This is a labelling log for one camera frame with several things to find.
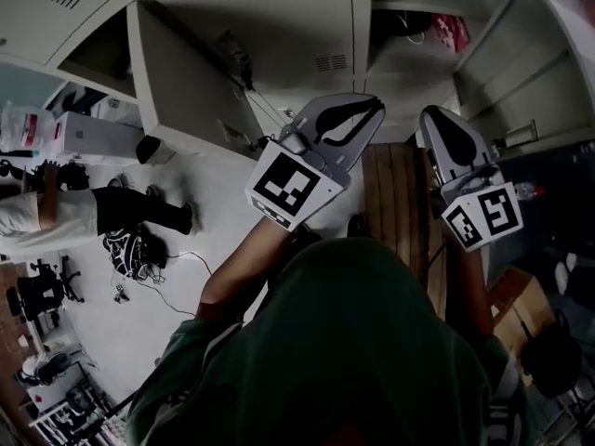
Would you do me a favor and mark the person's left forearm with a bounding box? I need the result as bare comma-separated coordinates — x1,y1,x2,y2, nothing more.
197,216,293,325

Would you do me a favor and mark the wooden slat platform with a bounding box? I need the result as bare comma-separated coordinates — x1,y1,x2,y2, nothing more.
361,140,451,323

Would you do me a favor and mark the person's right forearm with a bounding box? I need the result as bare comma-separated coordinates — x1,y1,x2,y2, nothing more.
443,242,495,339

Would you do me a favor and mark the grey metal locker door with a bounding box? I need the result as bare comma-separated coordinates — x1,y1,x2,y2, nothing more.
126,0,265,161
151,0,373,111
453,46,577,157

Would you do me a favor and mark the person's green shirt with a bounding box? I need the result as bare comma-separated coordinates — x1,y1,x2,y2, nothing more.
125,237,530,446

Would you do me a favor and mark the clear water jug red label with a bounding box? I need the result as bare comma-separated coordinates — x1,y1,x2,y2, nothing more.
0,99,60,153

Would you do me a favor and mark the black office chair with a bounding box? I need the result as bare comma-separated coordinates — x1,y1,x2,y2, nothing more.
5,256,88,323

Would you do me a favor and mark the white cable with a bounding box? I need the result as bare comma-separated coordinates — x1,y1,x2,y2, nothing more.
393,9,428,46

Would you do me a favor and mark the person's black shoe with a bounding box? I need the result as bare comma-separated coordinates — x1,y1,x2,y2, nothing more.
346,214,372,240

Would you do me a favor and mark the black floor cable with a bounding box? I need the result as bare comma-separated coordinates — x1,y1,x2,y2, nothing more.
152,250,216,321

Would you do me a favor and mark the white wire rack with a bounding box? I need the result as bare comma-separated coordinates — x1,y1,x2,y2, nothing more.
27,387,123,446

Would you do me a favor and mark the white side table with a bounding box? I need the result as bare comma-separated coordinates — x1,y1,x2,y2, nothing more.
44,80,143,127

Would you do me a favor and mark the white trash bin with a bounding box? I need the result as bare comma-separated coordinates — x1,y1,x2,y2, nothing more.
136,135,178,167

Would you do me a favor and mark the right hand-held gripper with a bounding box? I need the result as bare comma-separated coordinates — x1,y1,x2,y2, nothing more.
418,106,524,253

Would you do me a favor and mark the brown cardboard box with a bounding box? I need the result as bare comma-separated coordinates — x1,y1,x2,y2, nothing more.
485,267,558,386

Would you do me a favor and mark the red label plastic bottle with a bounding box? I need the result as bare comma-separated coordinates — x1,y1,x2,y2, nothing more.
513,181,546,203

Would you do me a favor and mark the red bag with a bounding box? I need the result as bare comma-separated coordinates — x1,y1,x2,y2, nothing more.
430,11,472,55

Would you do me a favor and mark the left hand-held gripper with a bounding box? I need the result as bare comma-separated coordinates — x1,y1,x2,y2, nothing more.
245,93,386,230

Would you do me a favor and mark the black framed window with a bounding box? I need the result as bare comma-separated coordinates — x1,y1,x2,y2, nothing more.
0,60,69,113

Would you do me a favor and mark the white box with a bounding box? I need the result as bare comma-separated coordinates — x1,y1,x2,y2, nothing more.
53,111,146,167

